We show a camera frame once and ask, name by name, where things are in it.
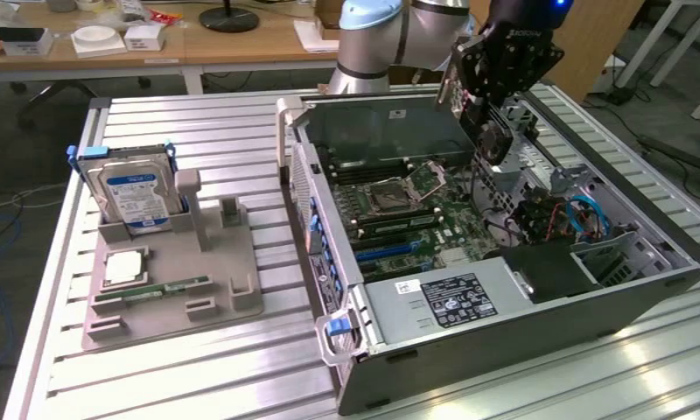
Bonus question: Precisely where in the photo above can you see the blue wire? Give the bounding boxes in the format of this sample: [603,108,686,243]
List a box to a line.
[563,196,613,242]

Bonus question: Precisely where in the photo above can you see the graphics card with metal bracket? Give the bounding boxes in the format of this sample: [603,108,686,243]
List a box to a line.
[435,65,516,166]

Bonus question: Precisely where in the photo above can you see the wooden cabinet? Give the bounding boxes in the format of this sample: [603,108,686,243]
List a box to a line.
[546,0,647,102]

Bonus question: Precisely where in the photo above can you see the green RAM stick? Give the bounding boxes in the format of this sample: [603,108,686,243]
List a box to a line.
[96,275,215,304]

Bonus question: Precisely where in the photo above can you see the red packet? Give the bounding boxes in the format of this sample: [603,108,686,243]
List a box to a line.
[151,10,186,27]

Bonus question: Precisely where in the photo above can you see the blue floor cable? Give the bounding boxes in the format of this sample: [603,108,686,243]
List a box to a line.
[0,209,24,378]

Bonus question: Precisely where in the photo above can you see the white box with label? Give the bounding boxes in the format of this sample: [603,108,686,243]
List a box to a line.
[123,24,168,53]

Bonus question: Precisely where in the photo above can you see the grey power supply unit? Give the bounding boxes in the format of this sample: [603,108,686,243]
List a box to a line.
[363,257,532,347]

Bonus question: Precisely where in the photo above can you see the black chair base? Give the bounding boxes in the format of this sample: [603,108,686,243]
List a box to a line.
[635,130,700,176]

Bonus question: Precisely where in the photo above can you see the white papers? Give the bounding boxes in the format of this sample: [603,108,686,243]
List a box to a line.
[294,19,344,53]

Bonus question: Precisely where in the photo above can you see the black round lamp base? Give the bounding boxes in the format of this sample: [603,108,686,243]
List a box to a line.
[198,0,262,34]

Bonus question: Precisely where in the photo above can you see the white box with black top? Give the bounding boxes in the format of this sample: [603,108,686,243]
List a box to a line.
[0,26,55,57]

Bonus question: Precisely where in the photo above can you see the metal disk bay cage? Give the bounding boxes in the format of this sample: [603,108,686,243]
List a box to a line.
[471,98,562,211]

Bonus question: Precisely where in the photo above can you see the brown cardboard box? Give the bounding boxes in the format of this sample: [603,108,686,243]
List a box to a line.
[314,0,347,28]

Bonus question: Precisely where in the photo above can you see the metal socket cover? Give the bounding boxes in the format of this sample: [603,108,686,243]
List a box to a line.
[406,160,454,202]

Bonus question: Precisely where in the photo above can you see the CPU socket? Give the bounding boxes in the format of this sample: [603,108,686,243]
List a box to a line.
[366,178,414,215]

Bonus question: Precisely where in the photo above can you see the white round container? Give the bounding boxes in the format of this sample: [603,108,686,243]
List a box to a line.
[69,24,128,59]

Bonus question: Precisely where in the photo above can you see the open black PC case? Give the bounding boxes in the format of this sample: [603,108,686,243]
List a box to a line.
[275,85,700,417]

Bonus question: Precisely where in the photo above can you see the grey plastic parts rack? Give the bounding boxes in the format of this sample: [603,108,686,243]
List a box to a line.
[80,169,267,354]

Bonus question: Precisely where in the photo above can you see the blue expansion slot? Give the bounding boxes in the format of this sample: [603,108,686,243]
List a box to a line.
[354,240,419,263]

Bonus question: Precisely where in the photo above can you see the wooden desk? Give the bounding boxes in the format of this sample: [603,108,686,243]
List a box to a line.
[0,0,503,84]

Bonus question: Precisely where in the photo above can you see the hard disk in blue caddy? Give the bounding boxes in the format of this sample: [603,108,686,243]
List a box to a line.
[67,142,180,231]

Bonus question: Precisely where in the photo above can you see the green motherboard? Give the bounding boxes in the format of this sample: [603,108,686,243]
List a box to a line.
[326,148,503,282]

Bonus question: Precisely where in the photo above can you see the white table frame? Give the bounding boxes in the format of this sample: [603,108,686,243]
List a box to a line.
[615,0,700,119]

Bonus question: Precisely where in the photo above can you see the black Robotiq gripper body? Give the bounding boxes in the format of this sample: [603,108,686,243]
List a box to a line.
[479,0,563,50]

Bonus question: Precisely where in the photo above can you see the silver CPU chip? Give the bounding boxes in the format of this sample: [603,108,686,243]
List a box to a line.
[103,251,147,285]

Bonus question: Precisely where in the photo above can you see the RAM stick with white label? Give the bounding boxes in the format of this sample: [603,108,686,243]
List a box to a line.
[359,213,440,235]

